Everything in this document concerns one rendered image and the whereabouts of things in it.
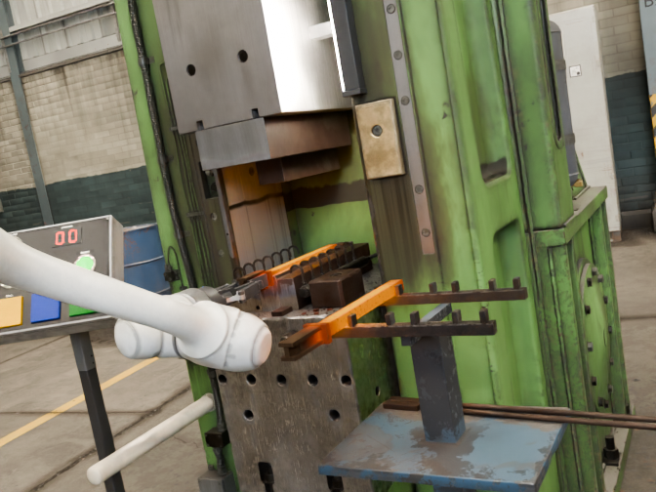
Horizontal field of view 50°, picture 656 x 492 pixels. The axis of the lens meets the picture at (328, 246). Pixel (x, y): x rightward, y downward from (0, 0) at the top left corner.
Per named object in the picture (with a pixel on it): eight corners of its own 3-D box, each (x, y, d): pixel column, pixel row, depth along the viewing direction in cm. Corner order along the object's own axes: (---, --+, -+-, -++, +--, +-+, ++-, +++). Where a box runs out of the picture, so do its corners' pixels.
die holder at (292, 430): (375, 506, 157) (342, 314, 151) (239, 491, 176) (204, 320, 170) (453, 406, 205) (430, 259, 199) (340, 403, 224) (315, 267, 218)
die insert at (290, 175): (284, 182, 170) (280, 157, 169) (259, 185, 174) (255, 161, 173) (340, 168, 196) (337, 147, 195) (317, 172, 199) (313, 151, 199)
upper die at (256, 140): (270, 158, 159) (263, 116, 157) (202, 171, 168) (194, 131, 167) (351, 144, 195) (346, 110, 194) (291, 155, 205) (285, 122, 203)
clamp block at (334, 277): (344, 307, 158) (339, 279, 157) (311, 308, 162) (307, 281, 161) (366, 294, 168) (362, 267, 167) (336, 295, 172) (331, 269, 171)
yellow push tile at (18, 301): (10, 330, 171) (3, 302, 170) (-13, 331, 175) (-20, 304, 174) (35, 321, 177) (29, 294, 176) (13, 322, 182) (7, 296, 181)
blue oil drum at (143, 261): (152, 332, 598) (131, 230, 586) (100, 336, 622) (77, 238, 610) (191, 313, 651) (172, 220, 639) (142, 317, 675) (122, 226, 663)
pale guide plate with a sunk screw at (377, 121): (402, 174, 157) (389, 98, 155) (366, 180, 162) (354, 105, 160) (405, 173, 159) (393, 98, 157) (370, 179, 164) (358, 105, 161)
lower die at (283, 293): (299, 309, 163) (292, 274, 162) (230, 312, 173) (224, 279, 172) (373, 268, 200) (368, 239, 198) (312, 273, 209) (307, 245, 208)
